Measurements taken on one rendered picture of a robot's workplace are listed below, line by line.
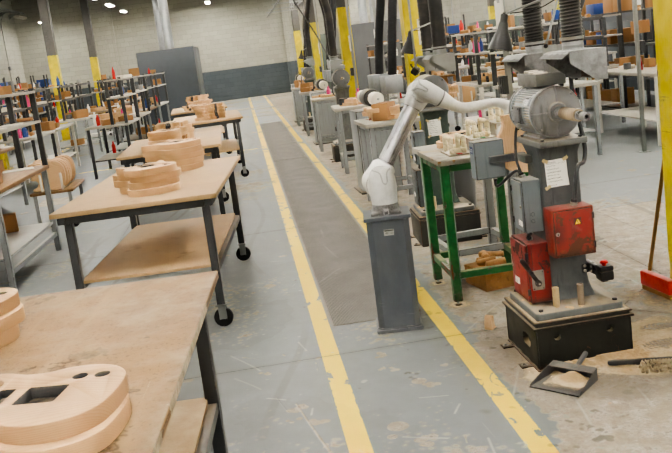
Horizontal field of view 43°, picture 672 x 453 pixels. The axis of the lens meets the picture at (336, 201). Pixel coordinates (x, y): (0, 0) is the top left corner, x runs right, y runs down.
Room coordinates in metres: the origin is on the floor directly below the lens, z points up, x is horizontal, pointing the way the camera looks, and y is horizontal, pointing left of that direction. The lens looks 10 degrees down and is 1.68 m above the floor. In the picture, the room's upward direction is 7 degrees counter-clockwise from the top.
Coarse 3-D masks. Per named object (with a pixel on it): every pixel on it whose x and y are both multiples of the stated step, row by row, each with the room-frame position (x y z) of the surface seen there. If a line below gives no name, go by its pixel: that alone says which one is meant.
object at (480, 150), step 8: (472, 144) 4.40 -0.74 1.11; (480, 144) 4.39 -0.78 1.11; (488, 144) 4.39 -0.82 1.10; (496, 144) 4.39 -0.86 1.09; (472, 152) 4.41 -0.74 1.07; (480, 152) 4.39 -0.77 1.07; (488, 152) 4.39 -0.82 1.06; (496, 152) 4.39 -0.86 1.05; (472, 160) 4.43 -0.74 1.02; (480, 160) 4.38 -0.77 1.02; (472, 168) 4.45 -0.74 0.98; (480, 168) 4.38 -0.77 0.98; (488, 168) 4.39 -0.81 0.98; (496, 168) 4.39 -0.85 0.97; (504, 168) 4.40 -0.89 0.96; (472, 176) 4.46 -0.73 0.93; (480, 176) 4.38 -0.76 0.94; (488, 176) 4.39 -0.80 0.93; (496, 176) 4.39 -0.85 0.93; (504, 176) 4.40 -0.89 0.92; (496, 184) 4.44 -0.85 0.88
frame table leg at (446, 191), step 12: (444, 168) 5.18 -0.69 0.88; (444, 180) 5.18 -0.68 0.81; (444, 192) 5.18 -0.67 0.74; (444, 204) 5.18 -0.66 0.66; (444, 216) 5.21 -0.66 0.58; (456, 240) 5.18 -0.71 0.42; (456, 252) 5.18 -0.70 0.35; (456, 264) 5.18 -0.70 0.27; (456, 276) 5.18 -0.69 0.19; (456, 288) 5.18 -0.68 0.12; (456, 300) 5.18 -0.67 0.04
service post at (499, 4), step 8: (496, 0) 6.64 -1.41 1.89; (504, 0) 6.60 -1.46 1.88; (496, 8) 6.67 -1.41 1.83; (504, 8) 6.60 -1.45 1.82; (496, 16) 6.69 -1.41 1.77; (496, 24) 6.71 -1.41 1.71; (504, 56) 6.60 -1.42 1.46; (504, 64) 6.62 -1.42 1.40; (504, 80) 6.57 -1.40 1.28; (504, 88) 6.57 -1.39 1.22; (512, 88) 6.60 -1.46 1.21
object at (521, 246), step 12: (516, 240) 4.25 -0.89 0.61; (528, 240) 4.19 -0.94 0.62; (540, 240) 4.16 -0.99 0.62; (516, 252) 4.25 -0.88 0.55; (528, 252) 4.10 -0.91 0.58; (540, 252) 4.11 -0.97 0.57; (516, 264) 4.27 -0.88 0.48; (528, 264) 4.11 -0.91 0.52; (540, 264) 4.11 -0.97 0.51; (516, 276) 4.29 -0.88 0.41; (528, 276) 4.11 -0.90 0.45; (516, 288) 4.31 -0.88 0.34; (528, 288) 4.11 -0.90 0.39; (528, 300) 4.13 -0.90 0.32; (540, 300) 4.11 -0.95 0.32
